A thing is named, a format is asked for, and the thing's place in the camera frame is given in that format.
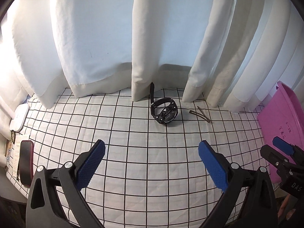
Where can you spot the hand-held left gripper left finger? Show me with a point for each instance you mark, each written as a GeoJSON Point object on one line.
{"type": "Point", "coordinates": [91, 161]}

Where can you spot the person's right hand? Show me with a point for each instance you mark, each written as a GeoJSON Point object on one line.
{"type": "Point", "coordinates": [283, 206]}

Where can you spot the white flat device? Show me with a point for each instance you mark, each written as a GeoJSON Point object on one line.
{"type": "Point", "coordinates": [19, 118]}

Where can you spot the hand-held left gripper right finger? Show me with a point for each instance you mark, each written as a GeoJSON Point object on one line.
{"type": "Point", "coordinates": [212, 166]}

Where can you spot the white black checked cloth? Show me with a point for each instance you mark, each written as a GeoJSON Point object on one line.
{"type": "Point", "coordinates": [142, 147]}

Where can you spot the pink plastic basket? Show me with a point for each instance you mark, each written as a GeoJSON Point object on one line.
{"type": "Point", "coordinates": [277, 123]}

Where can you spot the black wrist watch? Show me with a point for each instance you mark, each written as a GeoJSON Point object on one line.
{"type": "Point", "coordinates": [163, 116]}

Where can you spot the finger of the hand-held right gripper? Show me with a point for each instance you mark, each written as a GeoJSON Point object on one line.
{"type": "Point", "coordinates": [282, 144]}
{"type": "Point", "coordinates": [273, 156]}

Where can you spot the white curtain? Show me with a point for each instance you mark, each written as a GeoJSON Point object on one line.
{"type": "Point", "coordinates": [95, 40]}

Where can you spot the printed paper box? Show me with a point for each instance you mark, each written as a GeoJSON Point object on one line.
{"type": "Point", "coordinates": [11, 152]}

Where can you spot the red phone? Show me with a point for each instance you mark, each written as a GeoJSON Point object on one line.
{"type": "Point", "coordinates": [25, 163]}

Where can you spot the brown metal hair clip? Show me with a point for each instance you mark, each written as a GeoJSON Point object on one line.
{"type": "Point", "coordinates": [201, 116]}

